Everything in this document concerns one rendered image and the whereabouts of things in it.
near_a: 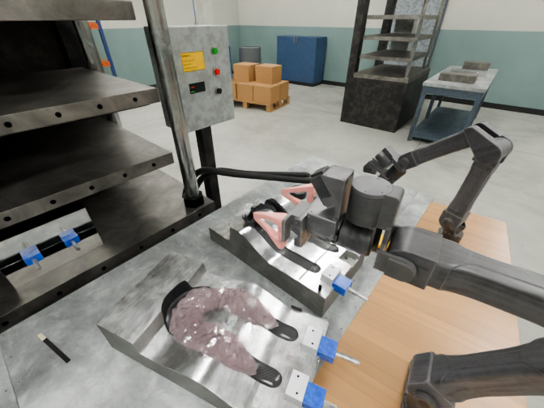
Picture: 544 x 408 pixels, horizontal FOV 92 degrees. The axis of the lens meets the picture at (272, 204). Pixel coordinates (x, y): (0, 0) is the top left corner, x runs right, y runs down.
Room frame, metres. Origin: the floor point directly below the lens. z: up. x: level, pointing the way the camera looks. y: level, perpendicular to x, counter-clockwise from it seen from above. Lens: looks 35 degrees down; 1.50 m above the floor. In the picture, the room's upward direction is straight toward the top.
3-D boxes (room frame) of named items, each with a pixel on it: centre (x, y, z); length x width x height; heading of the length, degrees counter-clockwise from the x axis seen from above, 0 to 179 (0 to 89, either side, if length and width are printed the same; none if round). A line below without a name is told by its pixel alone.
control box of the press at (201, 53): (1.31, 0.35, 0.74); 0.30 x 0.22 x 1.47; 139
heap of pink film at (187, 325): (0.37, 0.13, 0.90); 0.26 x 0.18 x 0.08; 66
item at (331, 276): (0.46, -0.20, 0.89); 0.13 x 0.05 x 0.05; 49
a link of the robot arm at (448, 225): (0.72, -0.64, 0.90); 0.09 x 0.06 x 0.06; 126
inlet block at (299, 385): (0.21, -0.10, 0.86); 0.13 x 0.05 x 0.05; 66
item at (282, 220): (0.37, -0.01, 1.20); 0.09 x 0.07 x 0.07; 57
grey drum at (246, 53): (7.78, 0.57, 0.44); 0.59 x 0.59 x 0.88
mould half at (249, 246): (0.69, -0.04, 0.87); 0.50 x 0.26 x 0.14; 49
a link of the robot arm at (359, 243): (0.33, -0.14, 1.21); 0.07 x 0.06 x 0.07; 57
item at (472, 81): (4.29, -2.85, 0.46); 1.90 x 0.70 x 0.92; 142
